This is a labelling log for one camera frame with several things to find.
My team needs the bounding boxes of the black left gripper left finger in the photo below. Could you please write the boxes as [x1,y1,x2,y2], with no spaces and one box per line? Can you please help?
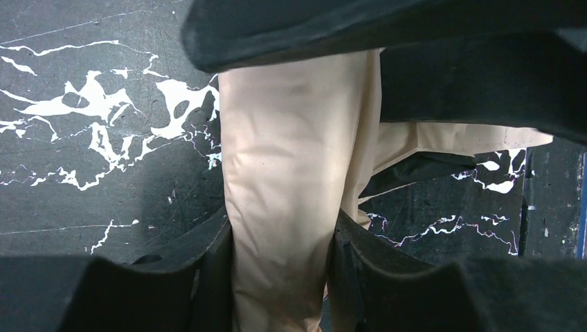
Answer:
[1,208,228,331]

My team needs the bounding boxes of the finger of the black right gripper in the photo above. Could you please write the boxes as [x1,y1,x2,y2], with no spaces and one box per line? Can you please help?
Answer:
[381,32,586,144]
[181,0,586,73]

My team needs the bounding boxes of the beige and black folding umbrella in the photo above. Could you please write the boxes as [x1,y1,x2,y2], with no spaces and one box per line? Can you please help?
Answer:
[218,49,552,331]

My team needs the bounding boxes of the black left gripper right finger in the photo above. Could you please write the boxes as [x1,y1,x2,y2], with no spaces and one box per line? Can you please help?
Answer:
[327,212,586,331]

